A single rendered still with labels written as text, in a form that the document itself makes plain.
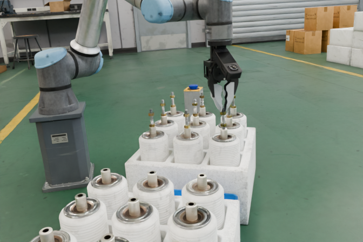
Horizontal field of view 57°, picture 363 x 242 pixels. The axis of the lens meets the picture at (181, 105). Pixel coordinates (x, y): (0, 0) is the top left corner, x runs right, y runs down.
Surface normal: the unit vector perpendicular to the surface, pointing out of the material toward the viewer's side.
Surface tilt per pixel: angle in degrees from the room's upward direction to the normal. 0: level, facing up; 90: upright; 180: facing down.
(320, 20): 90
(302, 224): 0
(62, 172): 90
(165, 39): 90
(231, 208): 0
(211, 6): 90
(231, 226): 0
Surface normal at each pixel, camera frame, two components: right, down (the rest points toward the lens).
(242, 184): -0.26, 0.27
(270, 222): -0.06, -0.96
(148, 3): -0.57, 0.25
